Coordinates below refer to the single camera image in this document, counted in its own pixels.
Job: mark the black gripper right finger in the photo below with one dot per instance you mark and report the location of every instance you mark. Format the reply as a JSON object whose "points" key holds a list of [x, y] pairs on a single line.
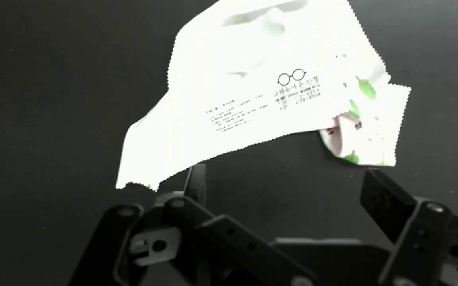
{"points": [[386, 200]]}

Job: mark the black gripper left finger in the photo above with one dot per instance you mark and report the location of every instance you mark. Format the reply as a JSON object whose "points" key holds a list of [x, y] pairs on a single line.
{"points": [[198, 184]]}

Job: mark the white printed towel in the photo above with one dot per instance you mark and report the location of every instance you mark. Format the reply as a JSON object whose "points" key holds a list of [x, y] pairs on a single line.
{"points": [[230, 95]]}

